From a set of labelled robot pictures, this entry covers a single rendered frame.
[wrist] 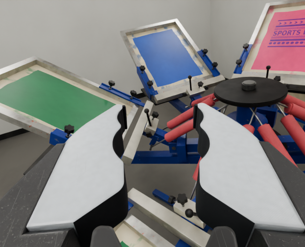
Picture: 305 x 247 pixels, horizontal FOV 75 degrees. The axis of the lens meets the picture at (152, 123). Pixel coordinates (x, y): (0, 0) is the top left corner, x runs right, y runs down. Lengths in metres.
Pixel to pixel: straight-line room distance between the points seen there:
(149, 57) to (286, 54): 1.05
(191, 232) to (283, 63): 1.39
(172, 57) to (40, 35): 2.67
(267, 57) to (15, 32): 3.57
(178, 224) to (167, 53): 1.43
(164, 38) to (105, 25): 2.14
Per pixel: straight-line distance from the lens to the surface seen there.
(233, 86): 1.06
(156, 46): 1.92
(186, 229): 0.80
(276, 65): 1.79
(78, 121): 1.15
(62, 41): 3.99
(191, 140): 1.17
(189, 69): 1.76
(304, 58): 1.82
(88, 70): 4.07
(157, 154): 1.25
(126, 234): 0.93
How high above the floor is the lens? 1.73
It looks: 31 degrees down
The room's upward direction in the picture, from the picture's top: 11 degrees counter-clockwise
